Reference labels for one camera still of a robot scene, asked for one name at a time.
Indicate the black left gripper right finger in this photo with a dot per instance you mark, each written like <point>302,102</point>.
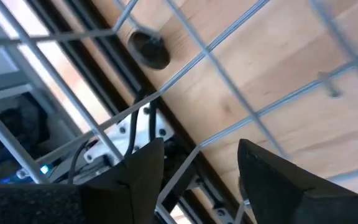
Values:
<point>284,199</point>

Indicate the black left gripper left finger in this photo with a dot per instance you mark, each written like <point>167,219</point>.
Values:
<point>104,202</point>

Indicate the black computer with lights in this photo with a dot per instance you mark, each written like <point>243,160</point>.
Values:
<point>26,124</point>

